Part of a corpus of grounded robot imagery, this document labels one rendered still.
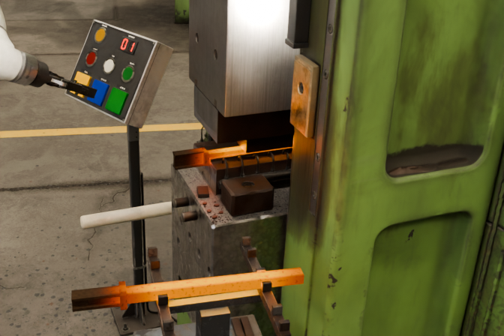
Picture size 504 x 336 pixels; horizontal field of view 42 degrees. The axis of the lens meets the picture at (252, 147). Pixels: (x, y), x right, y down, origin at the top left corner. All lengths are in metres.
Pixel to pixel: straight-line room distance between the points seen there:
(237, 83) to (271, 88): 0.09
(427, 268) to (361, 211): 0.37
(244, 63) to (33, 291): 1.73
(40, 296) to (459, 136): 1.96
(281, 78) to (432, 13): 0.42
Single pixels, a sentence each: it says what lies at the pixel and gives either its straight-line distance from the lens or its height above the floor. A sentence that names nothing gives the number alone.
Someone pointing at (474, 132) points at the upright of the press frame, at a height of 1.19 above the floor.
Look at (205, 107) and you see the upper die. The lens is 1.78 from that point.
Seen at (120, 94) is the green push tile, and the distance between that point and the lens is 2.16.
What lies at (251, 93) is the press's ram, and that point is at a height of 1.22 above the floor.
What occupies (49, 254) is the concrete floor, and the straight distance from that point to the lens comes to 3.23.
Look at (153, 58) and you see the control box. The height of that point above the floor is 1.15.
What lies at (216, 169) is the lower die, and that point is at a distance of 1.77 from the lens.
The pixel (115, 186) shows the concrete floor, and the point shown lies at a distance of 3.74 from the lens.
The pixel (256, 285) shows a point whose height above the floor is 0.98.
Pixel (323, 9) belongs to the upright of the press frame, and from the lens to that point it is 1.43.
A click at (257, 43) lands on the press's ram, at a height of 1.35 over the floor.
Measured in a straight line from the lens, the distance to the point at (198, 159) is 1.81.
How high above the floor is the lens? 1.81
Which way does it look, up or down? 26 degrees down
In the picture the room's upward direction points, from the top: 3 degrees clockwise
